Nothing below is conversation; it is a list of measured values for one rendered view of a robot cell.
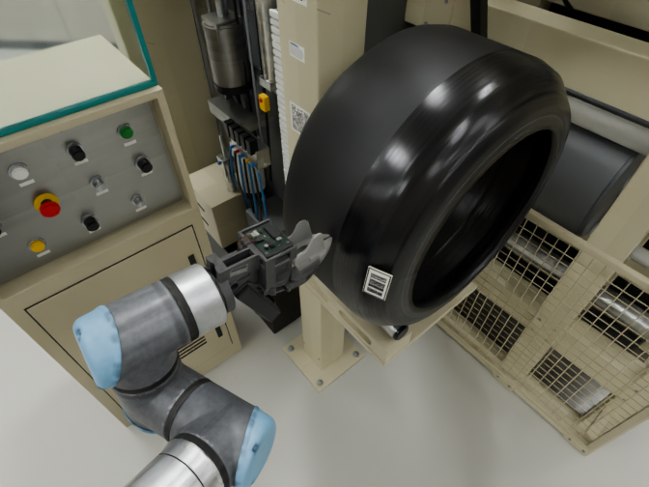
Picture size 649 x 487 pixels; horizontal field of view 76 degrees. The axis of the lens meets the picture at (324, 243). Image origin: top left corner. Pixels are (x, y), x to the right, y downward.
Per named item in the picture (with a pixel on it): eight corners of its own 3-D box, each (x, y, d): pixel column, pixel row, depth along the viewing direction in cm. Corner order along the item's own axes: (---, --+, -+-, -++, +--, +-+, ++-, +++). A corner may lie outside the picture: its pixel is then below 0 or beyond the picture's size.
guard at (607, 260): (389, 279, 180) (415, 143, 128) (392, 277, 181) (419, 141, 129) (588, 452, 134) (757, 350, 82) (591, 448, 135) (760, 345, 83)
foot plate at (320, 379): (282, 349, 191) (281, 346, 190) (326, 316, 203) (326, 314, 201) (319, 393, 177) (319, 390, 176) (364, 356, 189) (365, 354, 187)
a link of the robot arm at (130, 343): (84, 358, 54) (54, 307, 48) (175, 312, 61) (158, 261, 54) (109, 411, 49) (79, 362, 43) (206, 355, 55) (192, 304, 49)
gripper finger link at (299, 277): (325, 265, 64) (278, 291, 59) (324, 272, 65) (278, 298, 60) (306, 246, 66) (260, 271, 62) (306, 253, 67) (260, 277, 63)
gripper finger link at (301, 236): (333, 215, 65) (285, 239, 61) (329, 243, 69) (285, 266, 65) (321, 205, 67) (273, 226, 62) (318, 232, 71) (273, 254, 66)
